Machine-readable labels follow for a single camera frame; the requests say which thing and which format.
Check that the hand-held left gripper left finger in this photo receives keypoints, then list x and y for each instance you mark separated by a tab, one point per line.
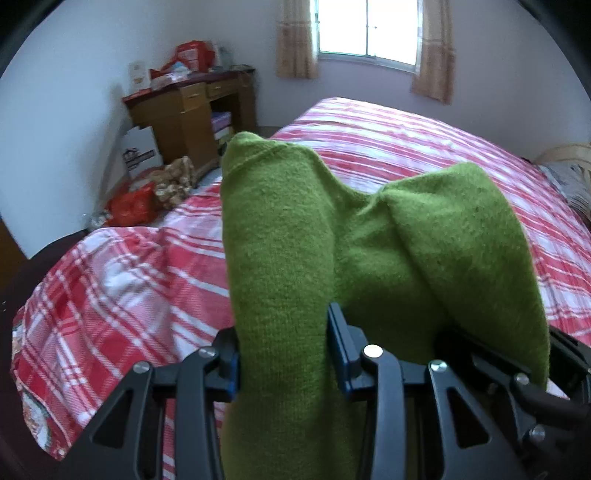
233	376

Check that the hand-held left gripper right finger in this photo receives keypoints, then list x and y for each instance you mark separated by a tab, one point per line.
337	332

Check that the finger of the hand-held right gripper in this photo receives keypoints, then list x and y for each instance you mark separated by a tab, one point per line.
570	364
531	406

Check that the green knit sweater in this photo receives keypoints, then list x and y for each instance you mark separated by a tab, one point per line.
277	277

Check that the red plaid blanket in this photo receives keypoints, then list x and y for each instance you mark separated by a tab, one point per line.
138	286

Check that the grey patterned pillow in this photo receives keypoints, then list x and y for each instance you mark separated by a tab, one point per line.
572	184

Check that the red plastic bag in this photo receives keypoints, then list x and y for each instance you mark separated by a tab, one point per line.
134	205

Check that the printed bed sheet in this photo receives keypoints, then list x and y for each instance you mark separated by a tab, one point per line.
32	415

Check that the gold patterned bag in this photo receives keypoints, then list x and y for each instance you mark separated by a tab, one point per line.
178	177

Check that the crumpled silver wrapper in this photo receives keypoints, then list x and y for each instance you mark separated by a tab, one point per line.
99	218

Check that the beige wooden headboard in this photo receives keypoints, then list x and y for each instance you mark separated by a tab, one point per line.
563	152

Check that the purple box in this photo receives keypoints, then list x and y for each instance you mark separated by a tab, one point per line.
220	121

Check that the white cardboard box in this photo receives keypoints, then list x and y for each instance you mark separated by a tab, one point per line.
143	147

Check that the brown wooden desk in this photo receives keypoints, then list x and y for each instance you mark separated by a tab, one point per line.
180	120

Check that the beige curtain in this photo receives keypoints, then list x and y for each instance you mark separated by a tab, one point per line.
434	55
295	41

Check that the window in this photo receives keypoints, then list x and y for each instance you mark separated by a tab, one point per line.
369	27

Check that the white printed card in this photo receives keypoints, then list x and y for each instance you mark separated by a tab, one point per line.
139	76

